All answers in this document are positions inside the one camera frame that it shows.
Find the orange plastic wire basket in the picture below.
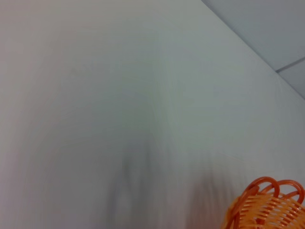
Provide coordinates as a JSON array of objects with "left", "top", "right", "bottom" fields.
[{"left": 221, "top": 176, "right": 305, "bottom": 229}]

